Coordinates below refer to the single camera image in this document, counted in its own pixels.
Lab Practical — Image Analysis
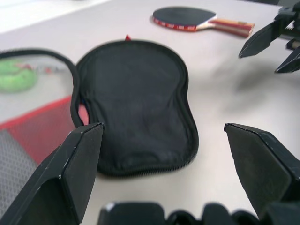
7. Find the black zippered paddle case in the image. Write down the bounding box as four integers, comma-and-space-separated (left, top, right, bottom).
0, 39, 200, 209

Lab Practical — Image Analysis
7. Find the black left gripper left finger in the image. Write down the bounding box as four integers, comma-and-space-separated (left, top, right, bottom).
0, 122, 105, 225

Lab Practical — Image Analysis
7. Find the green plush ring toy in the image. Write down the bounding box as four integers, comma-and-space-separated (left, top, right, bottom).
0, 59, 39, 92

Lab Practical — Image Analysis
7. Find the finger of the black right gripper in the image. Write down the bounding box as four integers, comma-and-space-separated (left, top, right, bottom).
238, 18, 286, 59
274, 46, 300, 74

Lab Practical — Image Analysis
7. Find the black rubber table tennis paddle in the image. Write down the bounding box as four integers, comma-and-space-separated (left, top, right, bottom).
152, 7, 255, 38

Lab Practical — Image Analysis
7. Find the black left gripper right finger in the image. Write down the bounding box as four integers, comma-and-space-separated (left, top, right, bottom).
224, 123, 300, 220

